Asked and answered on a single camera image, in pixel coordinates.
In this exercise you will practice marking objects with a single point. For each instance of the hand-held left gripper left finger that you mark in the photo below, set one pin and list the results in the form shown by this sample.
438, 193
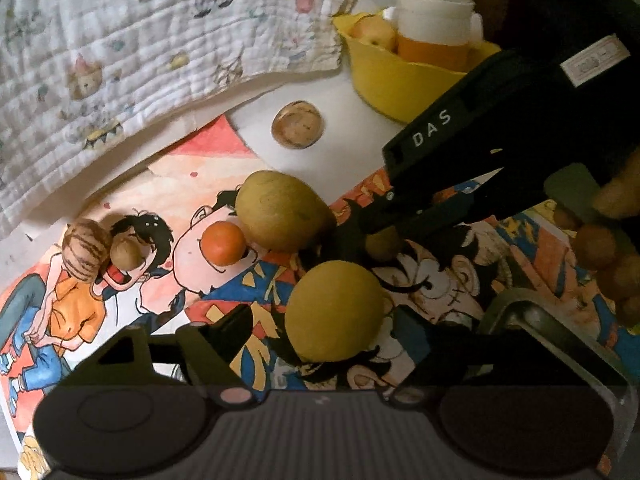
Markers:
235, 322

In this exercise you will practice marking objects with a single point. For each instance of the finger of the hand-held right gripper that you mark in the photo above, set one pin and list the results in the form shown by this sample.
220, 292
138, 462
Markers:
387, 215

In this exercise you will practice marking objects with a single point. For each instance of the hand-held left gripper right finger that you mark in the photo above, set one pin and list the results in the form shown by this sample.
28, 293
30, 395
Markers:
412, 327

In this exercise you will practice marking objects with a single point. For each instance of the round yellow-green pear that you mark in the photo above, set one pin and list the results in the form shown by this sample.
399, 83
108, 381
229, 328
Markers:
335, 310

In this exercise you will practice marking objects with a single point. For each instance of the yellow bowl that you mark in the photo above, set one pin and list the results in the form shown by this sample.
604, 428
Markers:
395, 85

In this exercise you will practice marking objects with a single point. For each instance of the comic character poster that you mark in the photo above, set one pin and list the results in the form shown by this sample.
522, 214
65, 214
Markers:
450, 272

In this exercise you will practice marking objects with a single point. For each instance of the orange tangerine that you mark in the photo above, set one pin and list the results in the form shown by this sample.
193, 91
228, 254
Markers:
224, 244

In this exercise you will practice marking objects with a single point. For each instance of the pointed yellow-green pear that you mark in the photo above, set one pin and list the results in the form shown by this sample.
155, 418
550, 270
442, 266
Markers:
280, 210

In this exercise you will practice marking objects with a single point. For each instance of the round wooden lid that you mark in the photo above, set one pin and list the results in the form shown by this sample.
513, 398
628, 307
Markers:
297, 125

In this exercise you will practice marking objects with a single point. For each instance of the white lidded juice cup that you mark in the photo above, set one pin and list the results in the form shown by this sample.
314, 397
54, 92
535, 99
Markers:
432, 20

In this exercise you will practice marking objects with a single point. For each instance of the grey metal tray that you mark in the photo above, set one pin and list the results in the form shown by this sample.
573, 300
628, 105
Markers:
550, 320

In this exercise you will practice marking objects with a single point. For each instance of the watercolour cartoon poster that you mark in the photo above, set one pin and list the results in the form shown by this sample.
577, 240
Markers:
200, 185

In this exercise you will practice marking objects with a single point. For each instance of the yellow-red apple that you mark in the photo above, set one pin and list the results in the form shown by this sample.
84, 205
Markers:
372, 32

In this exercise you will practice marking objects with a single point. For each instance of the printed quilted blanket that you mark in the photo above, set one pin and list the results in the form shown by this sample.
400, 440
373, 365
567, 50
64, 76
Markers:
150, 35

